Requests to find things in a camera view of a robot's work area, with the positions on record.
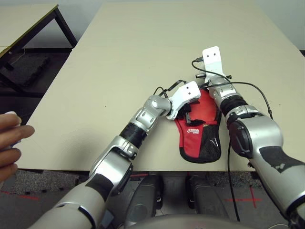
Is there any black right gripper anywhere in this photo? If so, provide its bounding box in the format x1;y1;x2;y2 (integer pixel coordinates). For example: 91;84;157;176
195;73;232;80

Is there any grey robot leg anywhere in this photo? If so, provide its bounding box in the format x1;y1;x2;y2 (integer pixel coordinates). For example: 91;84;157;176
125;176;165;223
186;176;230;216

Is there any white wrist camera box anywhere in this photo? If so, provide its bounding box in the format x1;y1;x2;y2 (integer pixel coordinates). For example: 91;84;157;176
166;81;202;121
202;46;226;83

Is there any grey left robot leg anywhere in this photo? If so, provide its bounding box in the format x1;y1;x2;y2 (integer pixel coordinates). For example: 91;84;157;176
125;176;165;223

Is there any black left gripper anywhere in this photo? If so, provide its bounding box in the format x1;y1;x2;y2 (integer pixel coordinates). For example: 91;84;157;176
182;99;203;127

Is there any thin white floor cord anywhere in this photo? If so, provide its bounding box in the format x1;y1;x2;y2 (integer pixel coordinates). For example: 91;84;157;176
11;48;27;65

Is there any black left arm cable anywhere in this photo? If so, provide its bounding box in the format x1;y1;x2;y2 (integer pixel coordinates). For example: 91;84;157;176
153;79;187;97

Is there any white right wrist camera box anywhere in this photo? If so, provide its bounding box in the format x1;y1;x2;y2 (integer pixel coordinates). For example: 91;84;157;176
202;46;226;83

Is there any bystander bare hand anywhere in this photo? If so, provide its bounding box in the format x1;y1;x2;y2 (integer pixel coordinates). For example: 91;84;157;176
0;112;36;183

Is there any black foam floor mat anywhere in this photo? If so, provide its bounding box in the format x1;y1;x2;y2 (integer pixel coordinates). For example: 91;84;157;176
0;53;51;88

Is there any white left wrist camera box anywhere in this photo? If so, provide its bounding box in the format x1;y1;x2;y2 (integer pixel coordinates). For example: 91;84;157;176
166;81;202;121

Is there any red and black paddle case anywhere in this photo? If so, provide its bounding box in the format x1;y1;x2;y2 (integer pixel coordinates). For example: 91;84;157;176
174;87;223;164

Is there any black-framed side table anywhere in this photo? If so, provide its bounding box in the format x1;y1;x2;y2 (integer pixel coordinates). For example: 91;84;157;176
0;3;78;97

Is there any grey right robot leg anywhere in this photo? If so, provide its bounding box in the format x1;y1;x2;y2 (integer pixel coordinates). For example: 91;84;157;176
186;176;230;216

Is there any small white handheld object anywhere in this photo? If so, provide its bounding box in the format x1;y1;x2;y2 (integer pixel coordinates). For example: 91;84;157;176
0;111;23;151

